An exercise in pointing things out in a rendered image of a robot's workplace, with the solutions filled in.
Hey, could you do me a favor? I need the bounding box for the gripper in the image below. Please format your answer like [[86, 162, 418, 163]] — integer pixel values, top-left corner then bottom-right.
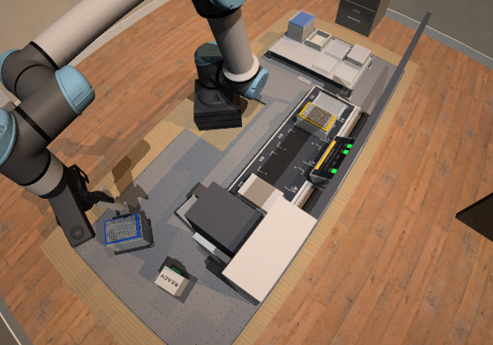
[[39, 163, 127, 212]]

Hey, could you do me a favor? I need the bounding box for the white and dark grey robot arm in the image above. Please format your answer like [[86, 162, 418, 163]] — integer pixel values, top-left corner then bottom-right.
[[0, 0, 269, 247]]

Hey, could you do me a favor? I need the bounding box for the yellow tip rack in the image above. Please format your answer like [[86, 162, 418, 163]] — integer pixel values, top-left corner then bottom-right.
[[296, 102, 337, 140]]

